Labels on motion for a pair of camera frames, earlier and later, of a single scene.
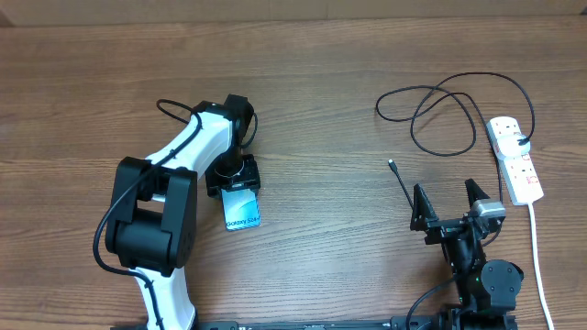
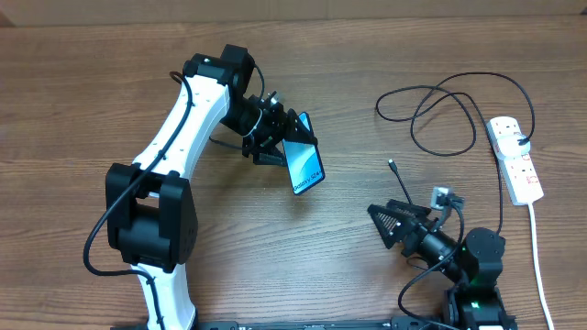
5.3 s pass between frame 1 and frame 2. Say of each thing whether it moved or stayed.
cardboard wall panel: stayed
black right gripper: moved
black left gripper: moved
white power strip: stayed
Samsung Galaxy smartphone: moved
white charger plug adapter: stayed
